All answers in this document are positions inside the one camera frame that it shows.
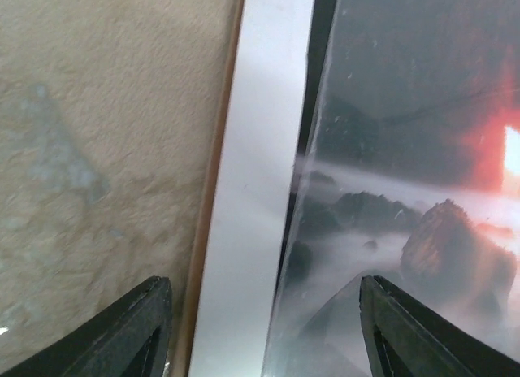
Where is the brown frame backing board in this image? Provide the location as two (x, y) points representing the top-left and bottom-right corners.
(168, 0), (245, 376)

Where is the sunset landscape photo print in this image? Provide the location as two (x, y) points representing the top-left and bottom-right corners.
(259, 0), (520, 377)

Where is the white paper mat board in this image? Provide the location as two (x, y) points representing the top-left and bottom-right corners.
(188, 0), (314, 376)

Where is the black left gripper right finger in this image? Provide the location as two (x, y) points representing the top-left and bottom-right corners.
(359, 275), (519, 377)

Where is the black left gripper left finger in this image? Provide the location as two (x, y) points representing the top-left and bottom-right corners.
(2, 276), (172, 377)

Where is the clear glazing sheet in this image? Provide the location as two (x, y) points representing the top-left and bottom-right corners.
(259, 0), (520, 377)

